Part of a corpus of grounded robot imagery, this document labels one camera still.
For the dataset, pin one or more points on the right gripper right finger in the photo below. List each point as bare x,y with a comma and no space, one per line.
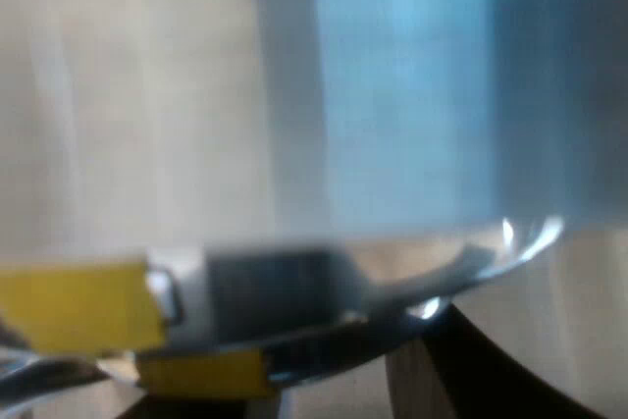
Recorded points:
500,380

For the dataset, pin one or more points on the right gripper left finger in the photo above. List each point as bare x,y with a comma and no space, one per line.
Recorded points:
206,409

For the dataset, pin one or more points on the steel espresso machine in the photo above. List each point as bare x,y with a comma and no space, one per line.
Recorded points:
392,95

